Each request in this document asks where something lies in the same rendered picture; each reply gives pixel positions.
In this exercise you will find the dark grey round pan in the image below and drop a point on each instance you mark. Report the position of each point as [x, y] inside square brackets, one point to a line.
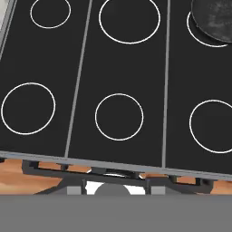
[215, 18]

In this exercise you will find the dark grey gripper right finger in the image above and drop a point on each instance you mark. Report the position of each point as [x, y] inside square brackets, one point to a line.
[158, 190]

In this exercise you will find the black glass hob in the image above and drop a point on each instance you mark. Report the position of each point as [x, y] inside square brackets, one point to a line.
[120, 69]

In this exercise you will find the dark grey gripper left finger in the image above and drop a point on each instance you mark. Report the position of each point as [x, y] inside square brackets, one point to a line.
[74, 190]

